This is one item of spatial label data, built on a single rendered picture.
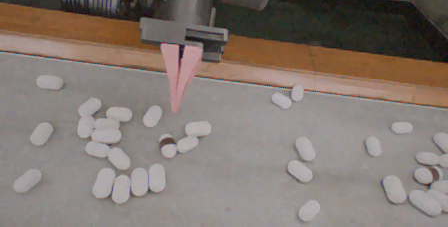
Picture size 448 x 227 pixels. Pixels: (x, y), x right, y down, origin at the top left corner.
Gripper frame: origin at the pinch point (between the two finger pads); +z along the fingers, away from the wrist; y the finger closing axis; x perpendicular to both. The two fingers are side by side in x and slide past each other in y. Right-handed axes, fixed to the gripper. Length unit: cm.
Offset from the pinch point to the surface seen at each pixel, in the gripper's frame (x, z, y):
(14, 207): 0.4, 13.5, -16.1
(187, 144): 5.3, 4.6, 1.9
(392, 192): 2.8, 7.5, 29.1
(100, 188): 0.2, 10.5, -7.2
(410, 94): 16.3, -8.8, 40.4
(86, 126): 5.8, 3.8, -11.7
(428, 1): 173, -114, 159
